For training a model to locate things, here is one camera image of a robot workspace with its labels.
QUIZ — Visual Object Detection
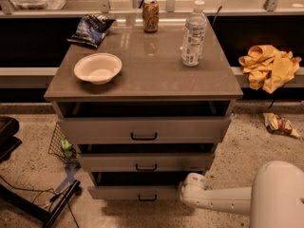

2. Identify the grey middle drawer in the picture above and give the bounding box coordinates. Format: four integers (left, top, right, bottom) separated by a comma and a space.
78, 153, 214, 172

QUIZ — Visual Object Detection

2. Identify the grey drawer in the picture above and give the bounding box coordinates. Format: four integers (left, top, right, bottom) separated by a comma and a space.
58, 117, 231, 144
88, 171, 190, 201
78, 153, 214, 172

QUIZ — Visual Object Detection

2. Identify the clear plastic water bottle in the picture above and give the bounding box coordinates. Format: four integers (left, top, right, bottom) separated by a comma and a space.
181, 0, 207, 67

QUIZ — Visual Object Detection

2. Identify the crumpled snack wrapper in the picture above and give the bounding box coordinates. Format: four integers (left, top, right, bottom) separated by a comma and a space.
263, 113, 301, 139

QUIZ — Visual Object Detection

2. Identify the black cable behind cabinet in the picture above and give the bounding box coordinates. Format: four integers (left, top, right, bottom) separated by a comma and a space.
211, 5, 223, 27

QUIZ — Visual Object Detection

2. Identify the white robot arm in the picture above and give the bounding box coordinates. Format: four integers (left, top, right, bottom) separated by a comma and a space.
179, 161, 304, 228

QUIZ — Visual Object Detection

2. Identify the grey bottom drawer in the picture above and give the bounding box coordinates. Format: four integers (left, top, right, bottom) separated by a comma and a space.
88, 171, 190, 201

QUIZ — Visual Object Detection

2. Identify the blue chip bag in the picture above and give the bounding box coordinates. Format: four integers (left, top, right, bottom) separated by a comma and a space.
67, 13, 115, 48

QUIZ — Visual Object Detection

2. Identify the blue tape on floor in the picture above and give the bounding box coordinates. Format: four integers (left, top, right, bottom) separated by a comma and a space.
55, 163, 80, 194

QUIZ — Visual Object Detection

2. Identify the yellow cloth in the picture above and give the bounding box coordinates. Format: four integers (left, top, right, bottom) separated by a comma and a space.
238, 45, 302, 94

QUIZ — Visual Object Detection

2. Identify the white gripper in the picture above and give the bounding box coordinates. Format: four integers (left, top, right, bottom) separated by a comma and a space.
179, 173, 206, 208

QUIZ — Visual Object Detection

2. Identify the wire mesh basket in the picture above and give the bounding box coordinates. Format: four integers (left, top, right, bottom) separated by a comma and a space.
48, 124, 76, 163

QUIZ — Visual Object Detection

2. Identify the white paper bowl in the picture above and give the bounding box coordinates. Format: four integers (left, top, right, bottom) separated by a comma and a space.
74, 53, 122, 85

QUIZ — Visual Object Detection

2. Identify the black floor cable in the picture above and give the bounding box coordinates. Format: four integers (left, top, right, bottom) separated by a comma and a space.
0, 174, 81, 228

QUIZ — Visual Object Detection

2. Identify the orange soda can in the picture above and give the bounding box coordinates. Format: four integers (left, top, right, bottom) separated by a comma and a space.
142, 0, 159, 32

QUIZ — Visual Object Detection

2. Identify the grey drawer cabinet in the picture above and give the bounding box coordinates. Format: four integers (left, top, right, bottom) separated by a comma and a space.
44, 12, 244, 195

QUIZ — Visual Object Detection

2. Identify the black stand leg left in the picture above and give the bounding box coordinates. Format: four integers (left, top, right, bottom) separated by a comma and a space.
0, 180, 81, 228

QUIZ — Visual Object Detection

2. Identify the black chair base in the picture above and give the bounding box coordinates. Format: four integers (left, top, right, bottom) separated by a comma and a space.
0, 116, 22, 162

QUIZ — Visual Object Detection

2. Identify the green object in basket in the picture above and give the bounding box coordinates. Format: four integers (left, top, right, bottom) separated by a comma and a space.
61, 138, 73, 158

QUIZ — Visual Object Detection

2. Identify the grey top drawer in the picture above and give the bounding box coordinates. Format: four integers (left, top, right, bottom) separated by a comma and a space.
58, 117, 231, 144

